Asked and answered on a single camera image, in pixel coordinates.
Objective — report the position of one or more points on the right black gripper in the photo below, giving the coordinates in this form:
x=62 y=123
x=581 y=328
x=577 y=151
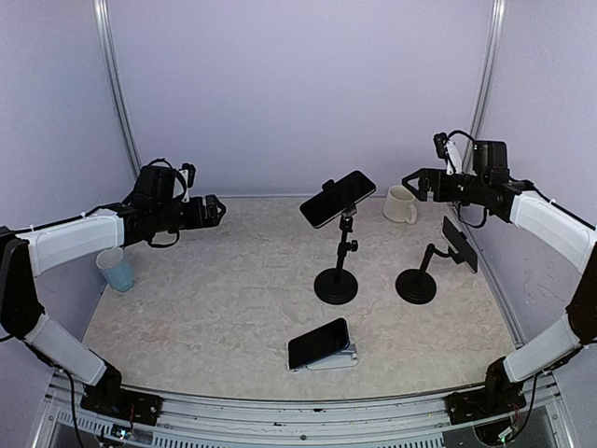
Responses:
x=427 y=175

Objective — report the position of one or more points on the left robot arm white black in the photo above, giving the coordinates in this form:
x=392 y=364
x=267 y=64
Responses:
x=159 y=202

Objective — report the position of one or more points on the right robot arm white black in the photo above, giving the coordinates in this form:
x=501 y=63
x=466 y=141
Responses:
x=520 y=203

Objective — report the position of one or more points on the tall black phone stand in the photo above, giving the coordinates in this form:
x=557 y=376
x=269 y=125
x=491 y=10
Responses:
x=336 y=285

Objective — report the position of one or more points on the white ceramic mug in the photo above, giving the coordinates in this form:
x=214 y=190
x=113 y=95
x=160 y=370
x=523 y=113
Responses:
x=399 y=205

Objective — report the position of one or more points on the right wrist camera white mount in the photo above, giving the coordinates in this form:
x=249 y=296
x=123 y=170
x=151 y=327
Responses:
x=447 y=150

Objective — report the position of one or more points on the left aluminium frame post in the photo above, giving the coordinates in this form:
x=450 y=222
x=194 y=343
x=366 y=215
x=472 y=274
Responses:
x=103 y=25

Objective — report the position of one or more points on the right aluminium frame post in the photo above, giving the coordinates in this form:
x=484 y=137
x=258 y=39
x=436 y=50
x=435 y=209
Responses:
x=489 y=64

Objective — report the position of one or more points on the short bent black phone stand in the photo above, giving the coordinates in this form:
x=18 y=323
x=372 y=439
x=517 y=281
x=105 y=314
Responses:
x=417 y=286

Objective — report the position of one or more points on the purple phone black screen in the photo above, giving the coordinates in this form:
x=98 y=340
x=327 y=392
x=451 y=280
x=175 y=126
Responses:
x=335 y=197

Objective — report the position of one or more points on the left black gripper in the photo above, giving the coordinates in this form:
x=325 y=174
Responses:
x=213 y=218

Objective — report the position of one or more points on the aluminium frame post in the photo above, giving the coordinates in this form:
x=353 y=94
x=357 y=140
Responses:
x=489 y=64
x=103 y=25

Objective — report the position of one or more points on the light blue cup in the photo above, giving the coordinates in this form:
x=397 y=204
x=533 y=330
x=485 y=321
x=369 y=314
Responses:
x=115 y=269

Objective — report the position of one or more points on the blue phone black screen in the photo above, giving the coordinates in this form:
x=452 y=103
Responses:
x=318 y=344

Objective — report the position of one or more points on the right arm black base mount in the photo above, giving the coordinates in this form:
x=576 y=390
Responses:
x=498 y=395

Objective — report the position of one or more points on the grey folding phone stand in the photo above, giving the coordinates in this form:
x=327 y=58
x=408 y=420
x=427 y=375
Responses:
x=344 y=359

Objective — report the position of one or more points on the front aluminium frame rail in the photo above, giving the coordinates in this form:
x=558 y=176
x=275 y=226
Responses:
x=414 y=420

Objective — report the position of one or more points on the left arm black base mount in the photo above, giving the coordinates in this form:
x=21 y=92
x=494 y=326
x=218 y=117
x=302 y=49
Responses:
x=109 y=398

